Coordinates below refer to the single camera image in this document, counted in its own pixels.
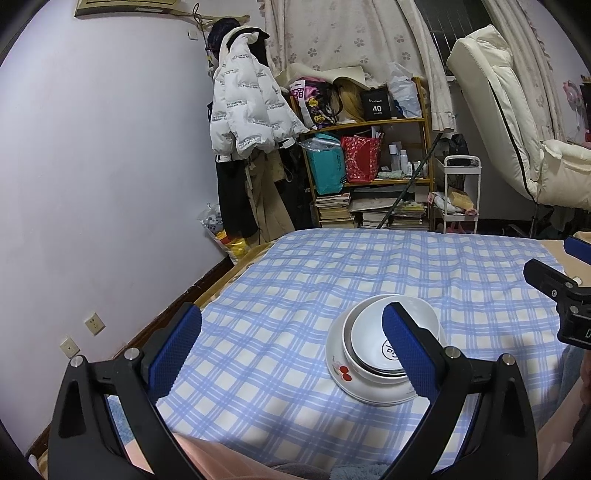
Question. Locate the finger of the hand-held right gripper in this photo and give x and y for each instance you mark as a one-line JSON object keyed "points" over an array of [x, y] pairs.
{"points": [[579, 249], [554, 284]]}

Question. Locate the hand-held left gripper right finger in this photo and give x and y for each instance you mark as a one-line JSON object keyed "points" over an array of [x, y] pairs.
{"points": [[411, 355]]}

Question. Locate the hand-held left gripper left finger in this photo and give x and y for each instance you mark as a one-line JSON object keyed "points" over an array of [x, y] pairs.
{"points": [[173, 355]]}

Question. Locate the white bowl with logo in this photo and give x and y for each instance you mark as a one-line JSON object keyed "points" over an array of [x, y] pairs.
{"points": [[369, 332]]}

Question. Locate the plain white bowl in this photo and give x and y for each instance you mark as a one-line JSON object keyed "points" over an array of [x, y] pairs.
{"points": [[360, 374]]}

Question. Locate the blue checked blanket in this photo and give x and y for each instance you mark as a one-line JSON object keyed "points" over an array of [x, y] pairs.
{"points": [[277, 323]]}

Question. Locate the person's pink trousers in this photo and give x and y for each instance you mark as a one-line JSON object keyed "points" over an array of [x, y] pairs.
{"points": [[221, 457]]}

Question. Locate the white trolley cart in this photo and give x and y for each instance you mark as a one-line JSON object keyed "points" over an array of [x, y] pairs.
{"points": [[455, 214]]}

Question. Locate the plastic bag with yellow packets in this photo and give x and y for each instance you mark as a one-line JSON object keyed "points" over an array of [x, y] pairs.
{"points": [[231, 244]]}

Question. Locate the stack of flat books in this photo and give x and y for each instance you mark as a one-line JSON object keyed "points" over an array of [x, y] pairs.
{"points": [[397, 217]]}

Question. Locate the white recliner chair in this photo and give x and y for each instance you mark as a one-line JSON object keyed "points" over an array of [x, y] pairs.
{"points": [[508, 115]]}

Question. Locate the pink desk fan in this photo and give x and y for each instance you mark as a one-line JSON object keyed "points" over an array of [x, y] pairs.
{"points": [[575, 97]]}

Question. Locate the stack of old books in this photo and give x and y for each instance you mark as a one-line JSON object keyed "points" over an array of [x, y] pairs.
{"points": [[332, 212]]}

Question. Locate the black trousers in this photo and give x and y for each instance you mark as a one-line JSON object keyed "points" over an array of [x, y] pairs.
{"points": [[235, 198]]}

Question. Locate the dark green pole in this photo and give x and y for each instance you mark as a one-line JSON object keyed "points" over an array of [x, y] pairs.
{"points": [[406, 184]]}

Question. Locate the floral curtain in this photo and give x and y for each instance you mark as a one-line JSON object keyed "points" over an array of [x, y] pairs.
{"points": [[346, 37], [545, 69]]}

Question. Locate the beige trousers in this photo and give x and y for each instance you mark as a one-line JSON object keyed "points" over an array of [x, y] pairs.
{"points": [[270, 198]]}

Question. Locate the group of cosmetic bottles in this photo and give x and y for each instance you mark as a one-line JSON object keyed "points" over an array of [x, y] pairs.
{"points": [[404, 161]]}

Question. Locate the red bag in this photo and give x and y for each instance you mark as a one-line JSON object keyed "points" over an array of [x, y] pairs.
{"points": [[360, 159]]}

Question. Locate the teal bag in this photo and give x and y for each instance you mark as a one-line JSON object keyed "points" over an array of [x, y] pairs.
{"points": [[325, 170]]}

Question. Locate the clear plastic bag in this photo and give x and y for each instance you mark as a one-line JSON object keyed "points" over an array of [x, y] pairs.
{"points": [[404, 97]]}

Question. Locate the wooden shelf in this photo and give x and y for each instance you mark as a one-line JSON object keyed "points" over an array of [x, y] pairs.
{"points": [[369, 124]]}

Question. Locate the black box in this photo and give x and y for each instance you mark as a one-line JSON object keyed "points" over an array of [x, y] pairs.
{"points": [[376, 108]]}

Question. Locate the dark window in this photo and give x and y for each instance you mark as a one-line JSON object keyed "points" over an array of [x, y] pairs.
{"points": [[452, 27]]}

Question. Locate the tan wig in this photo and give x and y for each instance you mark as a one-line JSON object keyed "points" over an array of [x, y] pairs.
{"points": [[351, 104]]}

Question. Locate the white puffer jacket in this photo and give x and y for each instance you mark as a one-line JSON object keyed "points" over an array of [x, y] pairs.
{"points": [[249, 101]]}

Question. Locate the printed shopping bag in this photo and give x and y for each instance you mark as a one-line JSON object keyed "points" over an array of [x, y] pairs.
{"points": [[314, 106]]}

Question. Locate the cream foam pad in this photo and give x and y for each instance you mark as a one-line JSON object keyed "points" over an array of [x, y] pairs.
{"points": [[323, 74]]}

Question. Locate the dark blue garment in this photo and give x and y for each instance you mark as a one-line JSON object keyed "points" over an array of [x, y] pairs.
{"points": [[217, 37]]}

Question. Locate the wall socket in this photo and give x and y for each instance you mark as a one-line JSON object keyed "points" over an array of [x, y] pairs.
{"points": [[94, 324], [69, 347]]}

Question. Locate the wall air conditioner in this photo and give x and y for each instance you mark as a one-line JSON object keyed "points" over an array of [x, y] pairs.
{"points": [[129, 5]]}

